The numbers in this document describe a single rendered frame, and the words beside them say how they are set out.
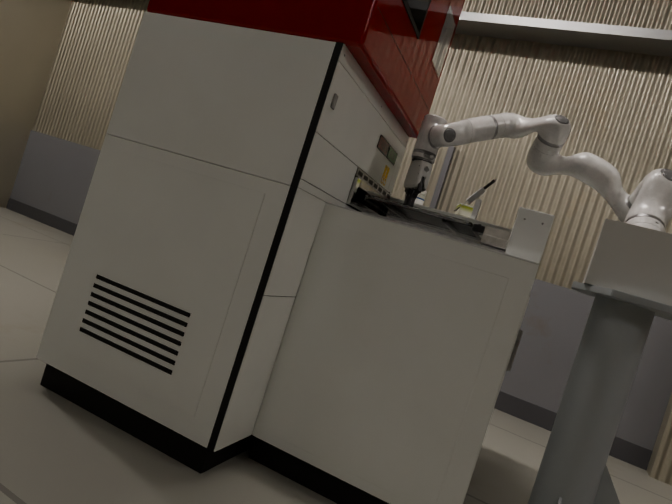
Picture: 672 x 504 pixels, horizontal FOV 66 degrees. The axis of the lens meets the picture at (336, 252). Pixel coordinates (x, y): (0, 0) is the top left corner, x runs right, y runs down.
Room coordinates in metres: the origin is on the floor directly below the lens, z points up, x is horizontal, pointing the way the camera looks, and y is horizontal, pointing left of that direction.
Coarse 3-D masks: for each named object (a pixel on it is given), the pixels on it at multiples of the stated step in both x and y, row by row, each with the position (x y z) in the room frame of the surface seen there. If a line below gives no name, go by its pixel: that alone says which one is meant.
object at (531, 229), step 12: (528, 216) 1.41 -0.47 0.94; (540, 216) 1.40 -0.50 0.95; (552, 216) 1.39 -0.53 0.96; (516, 228) 1.42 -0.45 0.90; (528, 228) 1.41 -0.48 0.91; (540, 228) 1.40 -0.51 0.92; (516, 240) 1.42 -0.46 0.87; (528, 240) 1.41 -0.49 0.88; (540, 240) 1.39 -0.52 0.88; (516, 252) 1.41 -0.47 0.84; (528, 252) 1.40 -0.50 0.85; (540, 252) 1.39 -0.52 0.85
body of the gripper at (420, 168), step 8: (416, 160) 1.81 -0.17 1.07; (424, 160) 1.79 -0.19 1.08; (416, 168) 1.80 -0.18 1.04; (424, 168) 1.79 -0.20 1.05; (408, 176) 1.84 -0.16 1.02; (416, 176) 1.78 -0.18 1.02; (424, 176) 1.78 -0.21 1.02; (408, 184) 1.82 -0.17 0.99; (416, 184) 1.77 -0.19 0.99; (424, 184) 1.78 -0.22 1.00
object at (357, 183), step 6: (354, 180) 1.71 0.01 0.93; (360, 180) 1.73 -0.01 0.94; (354, 186) 1.71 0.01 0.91; (360, 186) 1.75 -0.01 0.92; (366, 186) 1.80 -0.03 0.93; (354, 192) 1.71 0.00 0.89; (366, 192) 1.83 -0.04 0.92; (372, 192) 1.88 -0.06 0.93; (348, 198) 1.71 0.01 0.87; (354, 198) 1.73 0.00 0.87; (384, 198) 2.02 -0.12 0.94; (348, 204) 1.72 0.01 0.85; (354, 204) 1.75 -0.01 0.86; (360, 204) 1.80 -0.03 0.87; (360, 210) 1.82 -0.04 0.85; (366, 210) 1.87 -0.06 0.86; (372, 210) 1.93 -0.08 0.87; (384, 210) 2.12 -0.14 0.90; (384, 216) 2.11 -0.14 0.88
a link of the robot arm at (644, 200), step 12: (648, 180) 1.68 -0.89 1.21; (660, 180) 1.66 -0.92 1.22; (636, 192) 1.74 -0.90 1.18; (648, 192) 1.66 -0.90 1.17; (660, 192) 1.65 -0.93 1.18; (636, 204) 1.67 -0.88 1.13; (648, 204) 1.65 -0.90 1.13; (660, 204) 1.64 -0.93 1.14; (636, 216) 1.63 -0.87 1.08; (648, 216) 1.61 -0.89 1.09; (660, 216) 1.62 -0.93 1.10
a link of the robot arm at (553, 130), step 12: (504, 120) 1.90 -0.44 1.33; (516, 120) 1.91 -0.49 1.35; (528, 120) 1.89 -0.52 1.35; (540, 120) 1.84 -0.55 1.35; (552, 120) 1.81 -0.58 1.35; (564, 120) 1.81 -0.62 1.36; (504, 132) 1.91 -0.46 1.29; (516, 132) 1.91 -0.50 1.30; (528, 132) 1.89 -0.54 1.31; (540, 132) 1.85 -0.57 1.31; (552, 132) 1.82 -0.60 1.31; (564, 132) 1.81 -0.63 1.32; (552, 144) 1.84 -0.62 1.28
